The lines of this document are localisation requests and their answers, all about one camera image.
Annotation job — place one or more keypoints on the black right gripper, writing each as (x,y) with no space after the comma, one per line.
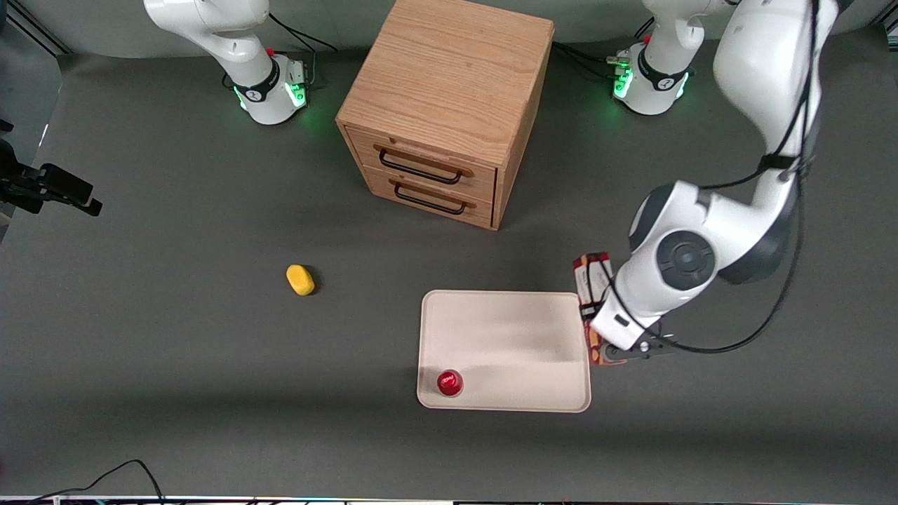
(36,188)

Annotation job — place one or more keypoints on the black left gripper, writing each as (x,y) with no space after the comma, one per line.
(612,353)

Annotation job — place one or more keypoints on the red cookie box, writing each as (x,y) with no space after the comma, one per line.
(588,277)

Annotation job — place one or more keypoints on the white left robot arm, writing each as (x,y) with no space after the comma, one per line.
(765,84)

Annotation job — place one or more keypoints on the beige plastic tray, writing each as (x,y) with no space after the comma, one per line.
(498,344)

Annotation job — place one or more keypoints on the small red cup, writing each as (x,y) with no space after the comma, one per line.
(449,383)

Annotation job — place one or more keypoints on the wooden drawer front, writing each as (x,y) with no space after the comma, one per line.
(428,158)
(435,203)

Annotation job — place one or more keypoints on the yellow sponge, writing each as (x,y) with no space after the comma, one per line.
(300,279)

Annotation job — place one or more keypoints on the wooden drawer cabinet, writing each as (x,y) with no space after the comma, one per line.
(449,77)

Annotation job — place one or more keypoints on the dark frame rail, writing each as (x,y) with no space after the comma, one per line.
(887,24)
(38,28)

